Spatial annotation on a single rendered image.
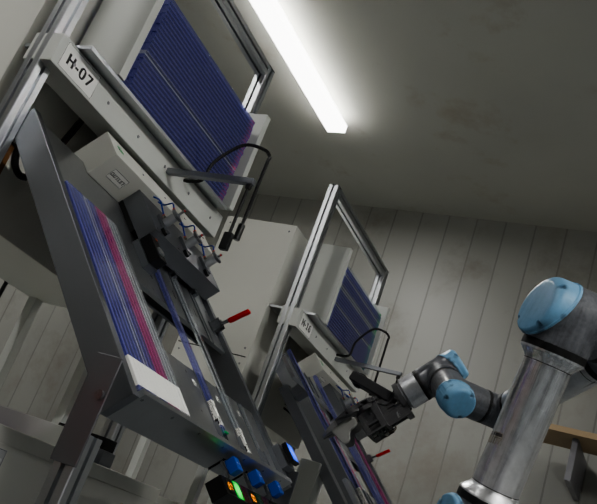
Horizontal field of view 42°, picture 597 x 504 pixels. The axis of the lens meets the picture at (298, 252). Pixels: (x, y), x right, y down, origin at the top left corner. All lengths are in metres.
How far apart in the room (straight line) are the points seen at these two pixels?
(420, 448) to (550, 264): 1.45
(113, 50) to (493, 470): 1.20
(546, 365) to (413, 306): 3.97
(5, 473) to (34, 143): 0.63
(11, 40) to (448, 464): 3.79
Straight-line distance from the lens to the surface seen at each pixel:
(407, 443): 5.07
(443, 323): 5.27
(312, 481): 2.14
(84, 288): 1.39
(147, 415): 1.32
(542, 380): 1.43
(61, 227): 1.48
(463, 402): 1.71
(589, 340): 1.44
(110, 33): 1.92
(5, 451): 1.55
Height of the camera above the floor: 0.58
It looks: 20 degrees up
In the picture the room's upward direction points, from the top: 20 degrees clockwise
